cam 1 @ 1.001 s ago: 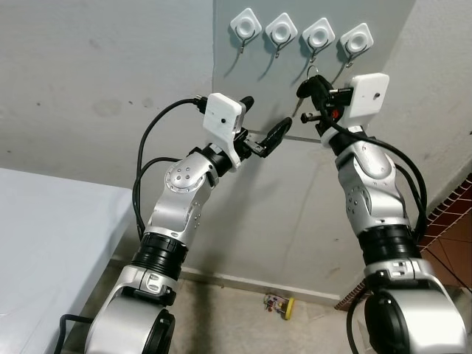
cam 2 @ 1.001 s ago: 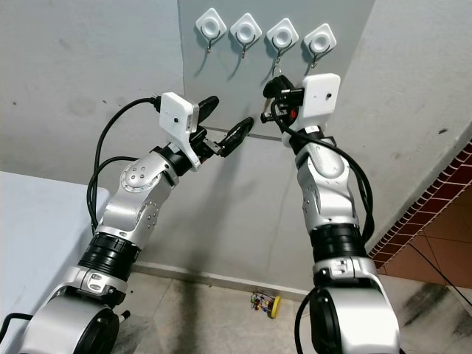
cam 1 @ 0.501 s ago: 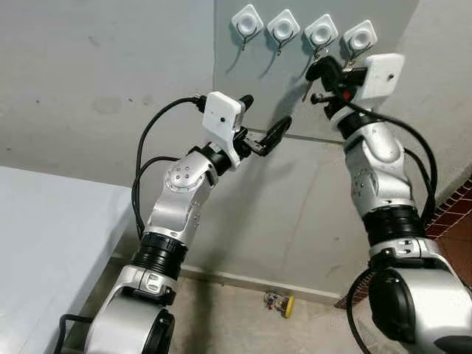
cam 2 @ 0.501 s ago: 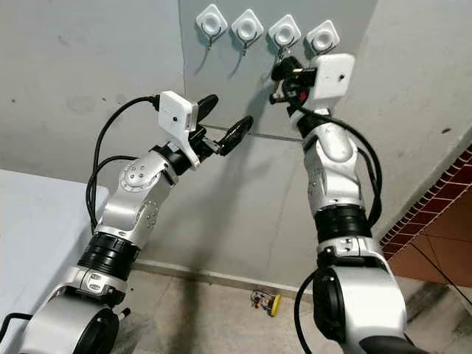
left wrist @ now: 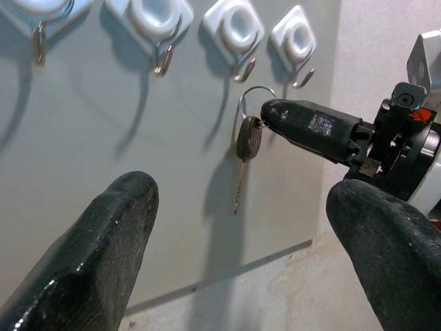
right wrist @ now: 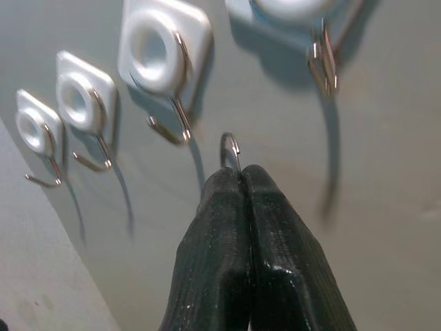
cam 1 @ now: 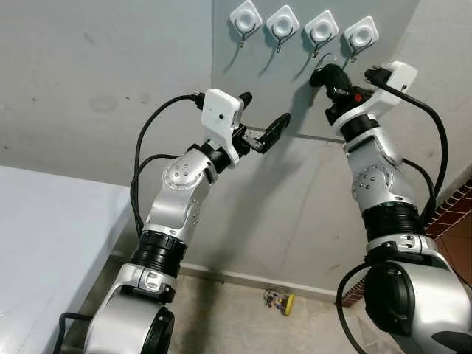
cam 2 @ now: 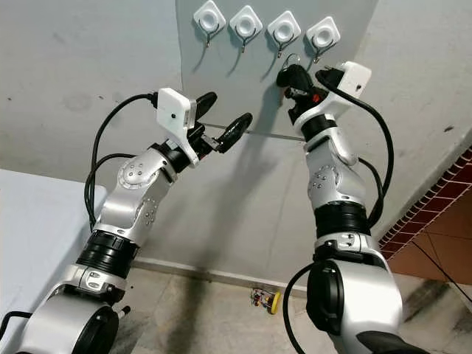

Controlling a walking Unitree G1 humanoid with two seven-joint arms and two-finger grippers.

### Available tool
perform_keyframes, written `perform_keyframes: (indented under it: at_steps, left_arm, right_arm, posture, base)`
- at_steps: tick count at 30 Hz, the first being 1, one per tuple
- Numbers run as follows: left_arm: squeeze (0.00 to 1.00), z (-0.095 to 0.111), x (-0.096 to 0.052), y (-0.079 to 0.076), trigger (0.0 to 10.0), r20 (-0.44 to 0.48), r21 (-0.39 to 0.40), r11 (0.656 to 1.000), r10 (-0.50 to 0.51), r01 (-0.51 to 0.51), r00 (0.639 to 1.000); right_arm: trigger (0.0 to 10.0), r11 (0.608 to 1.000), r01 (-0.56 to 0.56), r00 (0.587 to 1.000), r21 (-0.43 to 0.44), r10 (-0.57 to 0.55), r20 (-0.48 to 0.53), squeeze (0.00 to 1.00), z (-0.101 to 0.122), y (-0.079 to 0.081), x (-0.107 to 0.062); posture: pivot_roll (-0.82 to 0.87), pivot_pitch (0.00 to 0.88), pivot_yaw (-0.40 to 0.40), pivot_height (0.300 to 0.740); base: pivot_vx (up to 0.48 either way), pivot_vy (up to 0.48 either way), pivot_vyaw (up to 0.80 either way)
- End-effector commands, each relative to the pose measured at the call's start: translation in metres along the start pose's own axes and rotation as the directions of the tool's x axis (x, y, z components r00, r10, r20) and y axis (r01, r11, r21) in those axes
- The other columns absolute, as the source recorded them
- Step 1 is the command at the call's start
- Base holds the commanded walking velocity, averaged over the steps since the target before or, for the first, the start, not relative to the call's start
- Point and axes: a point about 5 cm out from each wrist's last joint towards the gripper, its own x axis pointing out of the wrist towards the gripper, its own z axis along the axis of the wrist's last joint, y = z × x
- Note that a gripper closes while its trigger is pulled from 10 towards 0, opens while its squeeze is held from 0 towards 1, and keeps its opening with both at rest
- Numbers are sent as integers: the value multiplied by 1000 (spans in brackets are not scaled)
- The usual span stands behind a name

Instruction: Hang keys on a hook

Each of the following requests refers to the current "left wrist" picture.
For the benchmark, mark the grey hook board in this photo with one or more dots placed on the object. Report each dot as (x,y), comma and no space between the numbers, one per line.
(69,120)

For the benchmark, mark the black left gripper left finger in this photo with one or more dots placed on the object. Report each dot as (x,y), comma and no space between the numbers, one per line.
(86,262)

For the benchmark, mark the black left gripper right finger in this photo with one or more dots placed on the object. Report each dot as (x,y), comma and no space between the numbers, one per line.
(396,262)

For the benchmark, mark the white square wall hook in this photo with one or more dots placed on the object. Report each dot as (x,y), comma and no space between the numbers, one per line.
(151,17)
(296,38)
(234,24)
(20,10)

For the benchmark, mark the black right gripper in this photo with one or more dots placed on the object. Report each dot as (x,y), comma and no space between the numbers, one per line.
(406,155)

